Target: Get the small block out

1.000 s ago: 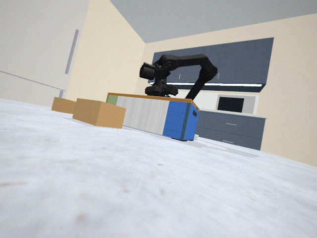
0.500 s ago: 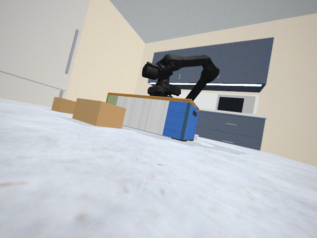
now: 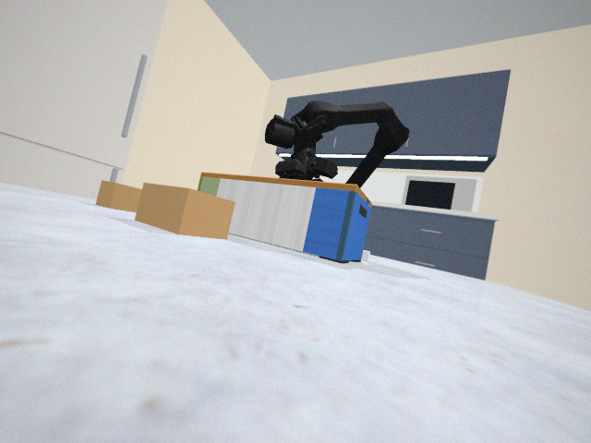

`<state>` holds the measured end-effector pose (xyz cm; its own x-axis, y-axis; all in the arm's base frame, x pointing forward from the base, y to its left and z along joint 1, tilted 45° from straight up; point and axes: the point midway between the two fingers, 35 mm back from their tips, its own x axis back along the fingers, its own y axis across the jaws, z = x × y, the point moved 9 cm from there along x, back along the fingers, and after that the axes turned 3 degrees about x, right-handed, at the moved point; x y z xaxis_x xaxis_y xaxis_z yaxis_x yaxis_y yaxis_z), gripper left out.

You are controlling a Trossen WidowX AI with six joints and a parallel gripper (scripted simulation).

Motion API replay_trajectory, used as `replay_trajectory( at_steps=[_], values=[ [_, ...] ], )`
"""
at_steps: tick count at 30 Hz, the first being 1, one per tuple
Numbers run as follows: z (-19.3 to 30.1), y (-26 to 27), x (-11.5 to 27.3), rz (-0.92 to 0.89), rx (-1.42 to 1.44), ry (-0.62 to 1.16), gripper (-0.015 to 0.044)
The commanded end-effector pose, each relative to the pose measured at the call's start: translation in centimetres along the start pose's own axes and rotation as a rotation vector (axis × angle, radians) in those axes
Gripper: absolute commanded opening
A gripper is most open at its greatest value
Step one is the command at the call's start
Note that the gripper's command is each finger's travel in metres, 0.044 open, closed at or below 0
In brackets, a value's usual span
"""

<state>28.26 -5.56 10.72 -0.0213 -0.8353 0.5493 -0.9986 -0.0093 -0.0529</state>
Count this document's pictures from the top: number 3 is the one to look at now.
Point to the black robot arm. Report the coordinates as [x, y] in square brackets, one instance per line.
[323, 117]

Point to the tan cardboard box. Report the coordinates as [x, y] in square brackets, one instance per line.
[118, 197]
[184, 211]

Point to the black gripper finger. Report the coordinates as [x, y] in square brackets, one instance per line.
[294, 176]

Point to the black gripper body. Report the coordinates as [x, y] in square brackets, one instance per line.
[298, 164]

